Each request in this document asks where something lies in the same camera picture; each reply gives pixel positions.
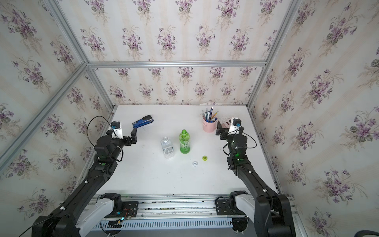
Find pens in pink cup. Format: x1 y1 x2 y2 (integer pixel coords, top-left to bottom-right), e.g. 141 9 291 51
202 107 219 123

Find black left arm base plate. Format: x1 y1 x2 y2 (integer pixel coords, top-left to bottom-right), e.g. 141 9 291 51
105 201 139 218

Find green plastic bottle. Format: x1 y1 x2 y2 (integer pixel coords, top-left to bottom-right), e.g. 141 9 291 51
179 129 190 154

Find pink pen holder cup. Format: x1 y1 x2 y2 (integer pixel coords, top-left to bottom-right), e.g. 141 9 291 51
202 118 217 133

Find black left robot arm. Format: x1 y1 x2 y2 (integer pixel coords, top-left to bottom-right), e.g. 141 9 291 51
31 129 137 237

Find clear plastic water bottle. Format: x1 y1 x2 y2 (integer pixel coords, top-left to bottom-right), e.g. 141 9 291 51
161 137 174 159

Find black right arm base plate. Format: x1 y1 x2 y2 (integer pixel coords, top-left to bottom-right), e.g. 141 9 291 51
215 196 236 216

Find pink calculator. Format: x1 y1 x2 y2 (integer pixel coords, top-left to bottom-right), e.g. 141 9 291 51
222 118 233 129

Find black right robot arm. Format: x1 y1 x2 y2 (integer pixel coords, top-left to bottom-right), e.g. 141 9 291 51
216 118 296 237

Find blue black stapler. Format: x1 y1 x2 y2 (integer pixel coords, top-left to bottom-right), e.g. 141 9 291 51
132 115 154 128

